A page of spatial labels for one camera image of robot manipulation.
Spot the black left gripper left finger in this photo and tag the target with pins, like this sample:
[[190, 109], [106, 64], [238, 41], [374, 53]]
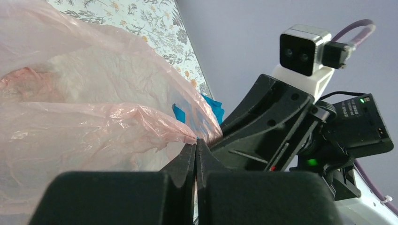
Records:
[[165, 197]]

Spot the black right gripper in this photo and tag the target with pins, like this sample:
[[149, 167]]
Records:
[[276, 121]]

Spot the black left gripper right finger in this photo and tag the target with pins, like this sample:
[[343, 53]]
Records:
[[260, 198]]

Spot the pink plastic trash bag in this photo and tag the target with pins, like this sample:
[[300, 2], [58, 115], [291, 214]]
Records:
[[78, 96]]

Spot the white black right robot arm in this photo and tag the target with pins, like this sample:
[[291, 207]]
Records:
[[355, 197]]

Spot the bright blue folded cloth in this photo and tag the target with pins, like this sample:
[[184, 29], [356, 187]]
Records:
[[214, 108]]

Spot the floral patterned tablecloth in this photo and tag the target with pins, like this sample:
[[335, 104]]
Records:
[[158, 22]]

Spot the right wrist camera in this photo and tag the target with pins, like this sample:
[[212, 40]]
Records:
[[308, 58]]

